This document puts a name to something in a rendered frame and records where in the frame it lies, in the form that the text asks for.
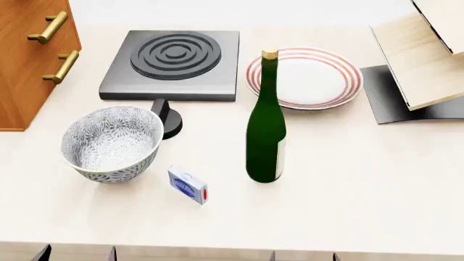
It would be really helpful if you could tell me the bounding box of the grey floral patterned bowl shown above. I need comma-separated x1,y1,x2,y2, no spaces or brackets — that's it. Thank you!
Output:
60,105,165,184

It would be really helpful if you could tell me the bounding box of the orange wooden cabinet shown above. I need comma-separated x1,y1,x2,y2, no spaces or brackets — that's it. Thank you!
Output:
0,0,83,133

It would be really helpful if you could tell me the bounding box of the green wine bottle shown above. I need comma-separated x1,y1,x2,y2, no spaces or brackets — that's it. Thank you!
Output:
246,48,287,184

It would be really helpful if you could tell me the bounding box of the black stove knob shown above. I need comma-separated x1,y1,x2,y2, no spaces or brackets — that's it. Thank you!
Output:
150,98,184,141

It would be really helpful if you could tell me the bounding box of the small blue white box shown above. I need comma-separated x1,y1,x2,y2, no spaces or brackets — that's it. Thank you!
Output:
167,165,209,206

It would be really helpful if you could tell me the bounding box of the dark grey stove plate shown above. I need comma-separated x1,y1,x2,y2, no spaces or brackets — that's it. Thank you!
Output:
98,30,241,102

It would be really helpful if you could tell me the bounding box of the white plate with red rings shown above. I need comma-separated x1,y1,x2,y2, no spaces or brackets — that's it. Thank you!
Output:
244,47,364,111

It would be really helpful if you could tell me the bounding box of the light wooden shelf unit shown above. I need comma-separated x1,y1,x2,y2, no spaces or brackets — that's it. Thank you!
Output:
369,0,464,112

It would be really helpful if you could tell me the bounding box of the brass cabinet handle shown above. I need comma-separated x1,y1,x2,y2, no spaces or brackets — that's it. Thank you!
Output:
42,49,80,85
27,11,69,46

